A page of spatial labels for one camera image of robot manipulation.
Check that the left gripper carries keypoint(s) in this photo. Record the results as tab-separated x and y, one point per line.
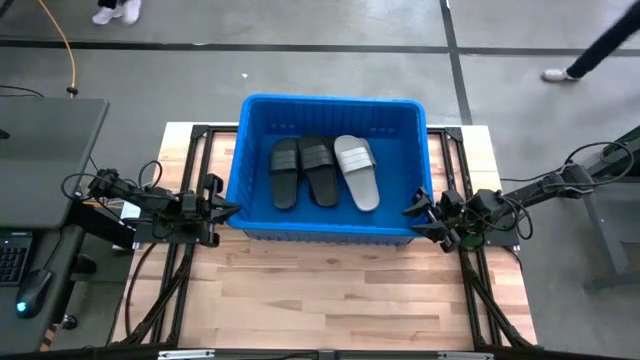
196	209

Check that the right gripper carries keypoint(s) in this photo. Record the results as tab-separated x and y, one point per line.
460	220

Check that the black slide sandal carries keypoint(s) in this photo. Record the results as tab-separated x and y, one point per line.
320	185
285	187

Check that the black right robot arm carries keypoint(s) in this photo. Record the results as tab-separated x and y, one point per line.
545	186

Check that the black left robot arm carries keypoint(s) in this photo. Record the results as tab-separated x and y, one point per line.
150	202

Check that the blue plastic bin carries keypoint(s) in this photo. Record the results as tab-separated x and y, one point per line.
390	200

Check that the green circuit board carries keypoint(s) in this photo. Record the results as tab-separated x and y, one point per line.
470	242

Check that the white paper sheet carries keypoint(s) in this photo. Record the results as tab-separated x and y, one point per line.
131	210

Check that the grey keyboard tray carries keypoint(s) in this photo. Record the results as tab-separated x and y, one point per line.
62	250

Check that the dark grey side table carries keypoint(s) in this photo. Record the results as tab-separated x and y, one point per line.
607	235

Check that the grey desk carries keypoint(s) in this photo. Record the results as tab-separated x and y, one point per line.
50	130

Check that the black caster wheel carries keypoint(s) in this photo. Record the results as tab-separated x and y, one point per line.
69	322

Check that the black computer mouse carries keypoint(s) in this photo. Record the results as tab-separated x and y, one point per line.
32	295

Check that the black keyboard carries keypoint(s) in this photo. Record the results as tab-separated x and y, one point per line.
12	260

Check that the person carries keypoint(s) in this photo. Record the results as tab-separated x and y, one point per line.
600	47
107	14

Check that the small black desk object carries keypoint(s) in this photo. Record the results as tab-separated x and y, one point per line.
4	134

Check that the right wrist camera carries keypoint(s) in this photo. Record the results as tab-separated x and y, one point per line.
452	199

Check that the black aluminium table frame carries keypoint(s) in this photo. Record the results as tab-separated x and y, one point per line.
452	134

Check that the silver metal bracket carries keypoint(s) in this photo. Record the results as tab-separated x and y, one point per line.
185	354
465	355

